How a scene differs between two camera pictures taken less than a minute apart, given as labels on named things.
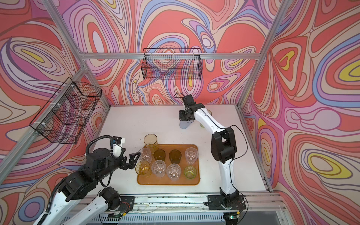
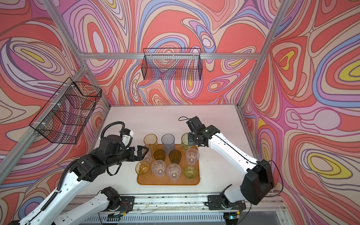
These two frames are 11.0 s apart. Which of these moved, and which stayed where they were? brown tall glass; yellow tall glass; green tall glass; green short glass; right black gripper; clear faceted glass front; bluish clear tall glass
Moved: right black gripper; green tall glass; bluish clear tall glass
Stayed: green short glass; yellow tall glass; clear faceted glass front; brown tall glass
